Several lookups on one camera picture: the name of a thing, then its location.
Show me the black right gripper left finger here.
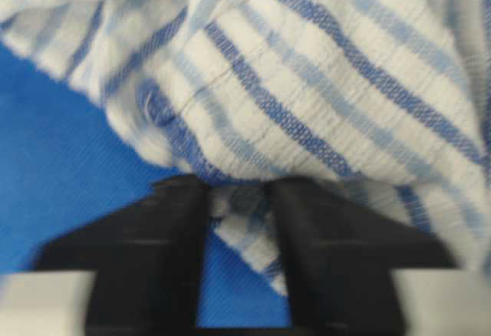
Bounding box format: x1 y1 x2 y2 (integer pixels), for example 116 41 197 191
33 175 209 335

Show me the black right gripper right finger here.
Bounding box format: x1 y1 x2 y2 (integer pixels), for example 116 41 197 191
265 177 456 335

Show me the white blue striped towel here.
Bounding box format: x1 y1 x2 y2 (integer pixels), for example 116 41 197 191
1 0 490 294

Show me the blue table cloth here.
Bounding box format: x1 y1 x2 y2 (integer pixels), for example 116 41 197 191
1 48 290 327

